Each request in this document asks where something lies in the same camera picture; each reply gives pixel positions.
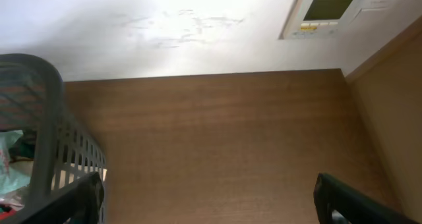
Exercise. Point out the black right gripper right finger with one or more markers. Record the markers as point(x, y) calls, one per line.
point(337, 202)

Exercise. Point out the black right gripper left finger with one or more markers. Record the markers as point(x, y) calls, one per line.
point(82, 201)

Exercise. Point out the light teal tissue pack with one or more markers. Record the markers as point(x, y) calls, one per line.
point(11, 179)

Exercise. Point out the green Nescafe coffee bag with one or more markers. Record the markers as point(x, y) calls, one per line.
point(24, 147)

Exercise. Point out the grey plastic basket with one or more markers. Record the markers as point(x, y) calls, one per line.
point(32, 101)

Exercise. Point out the white wall control panel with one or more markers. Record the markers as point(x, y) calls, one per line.
point(317, 19)

